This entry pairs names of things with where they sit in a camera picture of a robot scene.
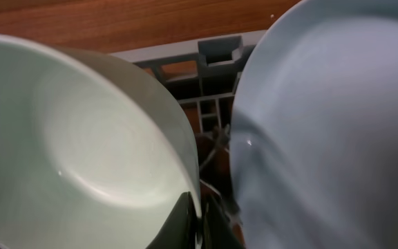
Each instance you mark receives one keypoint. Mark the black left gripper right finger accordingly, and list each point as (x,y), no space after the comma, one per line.
(216,231)

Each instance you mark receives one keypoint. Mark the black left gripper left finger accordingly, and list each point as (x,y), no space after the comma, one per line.
(179,229)

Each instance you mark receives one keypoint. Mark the green bowl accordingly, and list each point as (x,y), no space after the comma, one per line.
(94,152)

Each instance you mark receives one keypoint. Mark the light blue plate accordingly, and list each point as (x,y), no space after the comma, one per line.
(314,129)

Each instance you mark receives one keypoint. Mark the grey dishwasher rack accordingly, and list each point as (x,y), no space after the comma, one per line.
(203,75)

